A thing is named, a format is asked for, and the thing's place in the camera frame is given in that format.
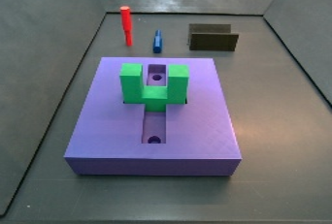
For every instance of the red peg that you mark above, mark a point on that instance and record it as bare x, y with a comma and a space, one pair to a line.
126, 24

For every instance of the purple base block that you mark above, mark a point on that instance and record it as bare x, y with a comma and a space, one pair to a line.
122, 140

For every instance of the green U-shaped block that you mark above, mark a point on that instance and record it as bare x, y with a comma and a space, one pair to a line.
163, 88

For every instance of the black angle bracket fixture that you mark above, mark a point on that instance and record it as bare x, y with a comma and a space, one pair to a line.
211, 37

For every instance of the blue peg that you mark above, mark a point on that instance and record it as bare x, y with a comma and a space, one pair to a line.
156, 42

